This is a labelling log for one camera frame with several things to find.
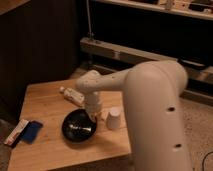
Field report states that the wooden shelf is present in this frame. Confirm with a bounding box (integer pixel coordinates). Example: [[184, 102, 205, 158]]
[[93, 0, 213, 21]]

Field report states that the white plastic bottle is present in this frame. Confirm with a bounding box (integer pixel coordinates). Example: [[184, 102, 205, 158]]
[[59, 86, 84, 107]]

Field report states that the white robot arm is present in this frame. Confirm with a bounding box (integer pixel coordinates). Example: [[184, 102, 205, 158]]
[[76, 60, 193, 171]]

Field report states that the metal pole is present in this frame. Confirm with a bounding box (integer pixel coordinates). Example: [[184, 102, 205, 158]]
[[86, 0, 94, 41]]

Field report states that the black handle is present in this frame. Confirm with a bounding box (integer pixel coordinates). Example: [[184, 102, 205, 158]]
[[177, 59, 209, 70]]

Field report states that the grey metal beam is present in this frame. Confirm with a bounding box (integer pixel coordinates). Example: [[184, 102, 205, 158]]
[[80, 37, 213, 84]]

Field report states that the white paper cup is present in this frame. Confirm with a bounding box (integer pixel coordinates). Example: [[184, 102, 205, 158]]
[[106, 107, 121, 130]]

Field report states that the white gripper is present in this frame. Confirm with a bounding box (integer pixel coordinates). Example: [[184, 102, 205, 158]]
[[85, 92, 102, 122]]

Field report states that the black ceramic bowl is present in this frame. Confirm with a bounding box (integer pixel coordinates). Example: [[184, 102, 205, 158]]
[[61, 109, 97, 143]]

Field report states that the red white flat box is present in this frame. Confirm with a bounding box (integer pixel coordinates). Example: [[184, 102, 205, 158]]
[[4, 119, 29, 147]]

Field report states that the blue sponge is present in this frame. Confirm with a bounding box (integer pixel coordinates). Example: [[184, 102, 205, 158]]
[[21, 121, 43, 144]]

